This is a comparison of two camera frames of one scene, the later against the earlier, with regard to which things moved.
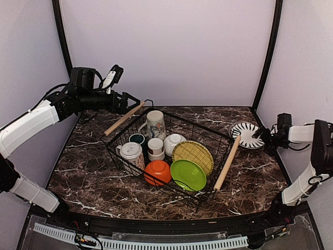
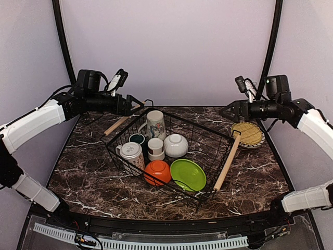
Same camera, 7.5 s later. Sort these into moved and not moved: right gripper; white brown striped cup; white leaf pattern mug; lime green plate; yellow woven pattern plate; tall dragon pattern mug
Moved: yellow woven pattern plate; right gripper
Not moved: tall dragon pattern mug; white brown striped cup; white leaf pattern mug; lime green plate
